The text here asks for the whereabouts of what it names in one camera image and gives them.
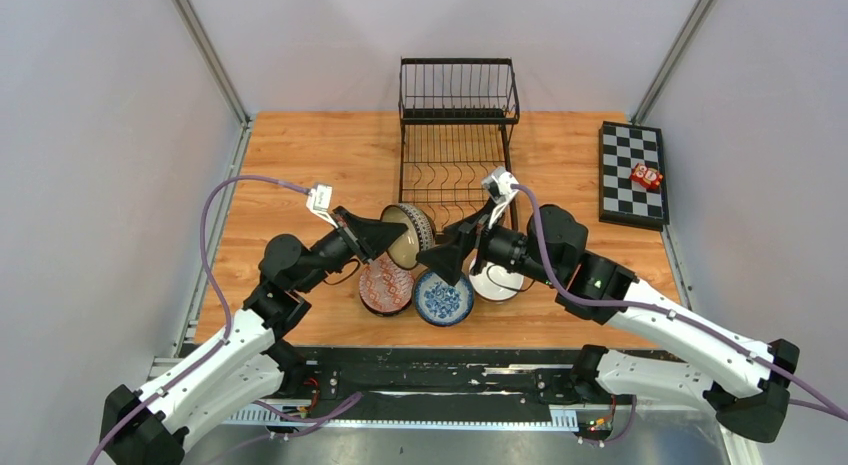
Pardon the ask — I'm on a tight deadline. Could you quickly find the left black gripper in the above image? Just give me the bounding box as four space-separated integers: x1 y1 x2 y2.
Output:
296 206 407 294

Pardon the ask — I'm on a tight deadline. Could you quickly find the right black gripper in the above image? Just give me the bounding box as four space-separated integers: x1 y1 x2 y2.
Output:
415 198 559 287

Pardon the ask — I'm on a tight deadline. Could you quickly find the black cream patterned bowl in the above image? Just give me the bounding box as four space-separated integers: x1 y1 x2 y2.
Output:
380 203 435 270

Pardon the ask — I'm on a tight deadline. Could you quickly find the white orange bowl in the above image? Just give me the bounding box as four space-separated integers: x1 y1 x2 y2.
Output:
469 259 532 303

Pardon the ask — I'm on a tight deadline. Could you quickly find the blue floral bowl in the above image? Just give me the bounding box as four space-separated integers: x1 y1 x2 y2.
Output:
412 270 474 327

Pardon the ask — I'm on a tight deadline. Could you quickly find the black wire dish rack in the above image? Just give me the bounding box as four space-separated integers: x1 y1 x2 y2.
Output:
398 57 521 231

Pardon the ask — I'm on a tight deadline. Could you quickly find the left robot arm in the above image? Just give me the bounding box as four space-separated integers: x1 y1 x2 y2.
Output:
98 207 409 464

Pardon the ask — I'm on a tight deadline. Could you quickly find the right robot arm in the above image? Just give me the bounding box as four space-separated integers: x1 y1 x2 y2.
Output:
416 202 799 443

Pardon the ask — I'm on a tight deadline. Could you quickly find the red patterned bowl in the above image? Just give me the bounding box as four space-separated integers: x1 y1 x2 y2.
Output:
358 256 415 317

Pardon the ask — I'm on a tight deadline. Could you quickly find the black white checkerboard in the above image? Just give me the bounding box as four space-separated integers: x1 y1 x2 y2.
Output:
599 121 670 231

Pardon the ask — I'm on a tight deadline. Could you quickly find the small red toy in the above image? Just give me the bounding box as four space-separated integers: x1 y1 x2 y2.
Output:
630 162 664 191

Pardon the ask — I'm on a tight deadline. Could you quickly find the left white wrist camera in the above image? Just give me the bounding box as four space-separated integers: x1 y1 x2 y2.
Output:
306 183 337 228

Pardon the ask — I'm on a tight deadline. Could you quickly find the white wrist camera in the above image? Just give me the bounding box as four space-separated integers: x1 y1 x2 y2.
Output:
481 166 519 228
306 183 337 228

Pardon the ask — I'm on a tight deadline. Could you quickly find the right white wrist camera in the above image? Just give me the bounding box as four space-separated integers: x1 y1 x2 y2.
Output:
481 166 519 228

